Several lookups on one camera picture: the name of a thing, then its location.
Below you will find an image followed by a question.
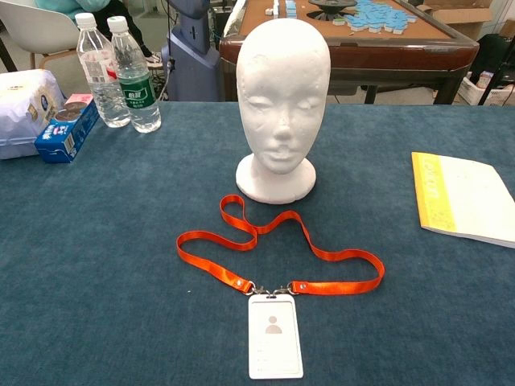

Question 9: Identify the orange lanyard strap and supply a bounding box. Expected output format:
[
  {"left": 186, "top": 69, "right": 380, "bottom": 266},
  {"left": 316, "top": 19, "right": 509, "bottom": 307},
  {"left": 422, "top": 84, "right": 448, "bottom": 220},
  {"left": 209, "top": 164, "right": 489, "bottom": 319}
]
[{"left": 175, "top": 194, "right": 386, "bottom": 298}]

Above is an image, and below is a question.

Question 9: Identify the white ID badge holder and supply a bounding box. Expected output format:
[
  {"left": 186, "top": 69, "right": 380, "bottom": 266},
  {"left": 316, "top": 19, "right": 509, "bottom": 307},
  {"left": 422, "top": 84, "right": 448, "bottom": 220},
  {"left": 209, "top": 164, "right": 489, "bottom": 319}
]
[{"left": 248, "top": 294, "right": 304, "bottom": 380}]

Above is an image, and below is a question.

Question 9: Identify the white foam mannequin head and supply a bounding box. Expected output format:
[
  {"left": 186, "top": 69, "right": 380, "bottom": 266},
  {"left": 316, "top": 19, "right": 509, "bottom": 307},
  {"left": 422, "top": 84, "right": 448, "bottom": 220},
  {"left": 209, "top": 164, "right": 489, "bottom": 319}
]
[{"left": 235, "top": 18, "right": 332, "bottom": 205}]

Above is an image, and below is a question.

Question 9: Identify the blue grey machine base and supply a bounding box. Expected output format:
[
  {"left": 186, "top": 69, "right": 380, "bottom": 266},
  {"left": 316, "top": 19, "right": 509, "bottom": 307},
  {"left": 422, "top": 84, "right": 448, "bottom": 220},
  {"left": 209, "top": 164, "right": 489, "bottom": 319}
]
[{"left": 161, "top": 0, "right": 221, "bottom": 102}]

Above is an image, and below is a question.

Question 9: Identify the water bottle green label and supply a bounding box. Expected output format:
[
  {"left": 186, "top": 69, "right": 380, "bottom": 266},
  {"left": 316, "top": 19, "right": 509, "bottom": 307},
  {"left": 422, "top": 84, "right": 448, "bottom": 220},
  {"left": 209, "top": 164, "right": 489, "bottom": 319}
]
[{"left": 106, "top": 16, "right": 163, "bottom": 134}]

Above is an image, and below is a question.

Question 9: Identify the white cloth bundle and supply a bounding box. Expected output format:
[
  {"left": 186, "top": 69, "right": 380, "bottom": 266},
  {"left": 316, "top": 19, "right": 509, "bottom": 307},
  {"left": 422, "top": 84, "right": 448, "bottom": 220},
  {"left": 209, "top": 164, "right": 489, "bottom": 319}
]
[{"left": 222, "top": 0, "right": 247, "bottom": 39}]

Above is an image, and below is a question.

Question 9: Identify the brown mahjong table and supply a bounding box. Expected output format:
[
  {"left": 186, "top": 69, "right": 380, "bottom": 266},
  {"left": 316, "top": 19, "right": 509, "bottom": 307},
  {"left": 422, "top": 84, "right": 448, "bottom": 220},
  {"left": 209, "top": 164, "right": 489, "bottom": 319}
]
[{"left": 219, "top": 0, "right": 480, "bottom": 105}]

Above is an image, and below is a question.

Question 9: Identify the water bottle red label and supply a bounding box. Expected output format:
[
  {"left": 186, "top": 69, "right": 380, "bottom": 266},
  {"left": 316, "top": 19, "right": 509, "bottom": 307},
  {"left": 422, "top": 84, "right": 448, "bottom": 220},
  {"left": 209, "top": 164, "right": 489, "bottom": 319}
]
[{"left": 75, "top": 12, "right": 132, "bottom": 129}]

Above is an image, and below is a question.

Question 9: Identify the blue velvet tablecloth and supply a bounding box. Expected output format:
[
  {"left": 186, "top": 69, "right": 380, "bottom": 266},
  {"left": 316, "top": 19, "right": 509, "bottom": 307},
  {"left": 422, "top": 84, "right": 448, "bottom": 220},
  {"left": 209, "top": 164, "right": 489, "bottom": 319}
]
[{"left": 0, "top": 101, "right": 515, "bottom": 386}]

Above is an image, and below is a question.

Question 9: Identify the row of mahjong tiles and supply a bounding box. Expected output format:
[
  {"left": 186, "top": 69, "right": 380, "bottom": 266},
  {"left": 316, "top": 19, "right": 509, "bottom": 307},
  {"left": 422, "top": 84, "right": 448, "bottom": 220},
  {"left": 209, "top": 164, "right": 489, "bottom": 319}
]
[{"left": 263, "top": 0, "right": 299, "bottom": 19}]

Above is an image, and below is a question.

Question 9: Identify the black round disc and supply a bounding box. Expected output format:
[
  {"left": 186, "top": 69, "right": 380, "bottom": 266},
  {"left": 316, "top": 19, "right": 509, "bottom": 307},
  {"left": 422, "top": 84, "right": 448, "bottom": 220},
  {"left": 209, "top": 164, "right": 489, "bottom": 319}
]
[{"left": 307, "top": 0, "right": 358, "bottom": 21}]

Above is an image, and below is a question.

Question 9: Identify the small pink box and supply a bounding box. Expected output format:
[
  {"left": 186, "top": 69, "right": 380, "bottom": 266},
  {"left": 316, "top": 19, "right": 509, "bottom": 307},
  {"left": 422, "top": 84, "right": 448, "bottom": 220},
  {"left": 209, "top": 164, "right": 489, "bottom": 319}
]
[{"left": 64, "top": 93, "right": 94, "bottom": 108}]

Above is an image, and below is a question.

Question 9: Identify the blue cookie box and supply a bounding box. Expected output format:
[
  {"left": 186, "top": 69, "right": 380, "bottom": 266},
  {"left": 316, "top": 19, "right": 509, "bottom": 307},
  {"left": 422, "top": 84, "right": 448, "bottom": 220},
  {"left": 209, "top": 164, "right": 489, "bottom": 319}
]
[{"left": 34, "top": 99, "right": 101, "bottom": 164}]

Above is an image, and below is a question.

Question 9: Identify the pile of blue mahjong tiles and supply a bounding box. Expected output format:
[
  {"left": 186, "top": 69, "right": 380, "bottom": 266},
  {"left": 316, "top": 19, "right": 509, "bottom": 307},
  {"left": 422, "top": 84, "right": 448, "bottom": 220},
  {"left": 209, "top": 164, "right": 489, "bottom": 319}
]
[{"left": 333, "top": 0, "right": 418, "bottom": 35}]

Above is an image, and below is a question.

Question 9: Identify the yellow and white book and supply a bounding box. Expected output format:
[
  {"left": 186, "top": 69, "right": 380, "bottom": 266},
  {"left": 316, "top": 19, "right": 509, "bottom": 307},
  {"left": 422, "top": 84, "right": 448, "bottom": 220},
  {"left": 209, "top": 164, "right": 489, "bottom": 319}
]
[{"left": 410, "top": 151, "right": 515, "bottom": 249}]

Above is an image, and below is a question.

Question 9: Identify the seated person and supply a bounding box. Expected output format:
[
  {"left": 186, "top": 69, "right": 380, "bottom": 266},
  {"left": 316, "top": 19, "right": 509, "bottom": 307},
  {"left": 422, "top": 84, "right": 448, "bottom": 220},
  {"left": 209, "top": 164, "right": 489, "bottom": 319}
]
[{"left": 34, "top": 0, "right": 162, "bottom": 65}]

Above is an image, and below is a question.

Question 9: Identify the white plastic tissue pack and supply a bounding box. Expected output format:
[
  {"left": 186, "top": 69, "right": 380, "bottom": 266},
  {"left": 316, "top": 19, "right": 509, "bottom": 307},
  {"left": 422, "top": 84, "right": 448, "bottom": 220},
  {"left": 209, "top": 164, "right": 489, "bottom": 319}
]
[{"left": 0, "top": 68, "right": 68, "bottom": 161}]

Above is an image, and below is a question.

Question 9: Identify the white storage basket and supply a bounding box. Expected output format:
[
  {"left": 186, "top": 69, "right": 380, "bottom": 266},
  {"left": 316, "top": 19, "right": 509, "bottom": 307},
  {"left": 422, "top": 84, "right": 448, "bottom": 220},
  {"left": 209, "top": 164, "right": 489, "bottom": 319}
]
[{"left": 457, "top": 71, "right": 515, "bottom": 108}]

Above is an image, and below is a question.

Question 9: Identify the brown cardboard box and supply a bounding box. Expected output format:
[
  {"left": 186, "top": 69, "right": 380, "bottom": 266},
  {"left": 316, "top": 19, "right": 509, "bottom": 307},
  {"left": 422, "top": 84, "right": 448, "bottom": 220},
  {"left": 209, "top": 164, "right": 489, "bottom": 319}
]
[{"left": 416, "top": 0, "right": 494, "bottom": 41}]

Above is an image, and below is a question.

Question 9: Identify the black chair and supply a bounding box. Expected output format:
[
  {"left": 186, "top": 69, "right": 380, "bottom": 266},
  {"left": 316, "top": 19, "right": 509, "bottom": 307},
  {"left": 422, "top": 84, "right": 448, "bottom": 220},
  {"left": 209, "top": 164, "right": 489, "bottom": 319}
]
[{"left": 468, "top": 34, "right": 515, "bottom": 106}]

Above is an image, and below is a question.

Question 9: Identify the white chair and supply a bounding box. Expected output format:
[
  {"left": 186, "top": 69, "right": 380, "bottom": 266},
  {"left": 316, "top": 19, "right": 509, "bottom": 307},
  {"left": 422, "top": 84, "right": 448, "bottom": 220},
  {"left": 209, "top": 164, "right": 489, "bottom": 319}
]
[{"left": 0, "top": 0, "right": 81, "bottom": 72}]

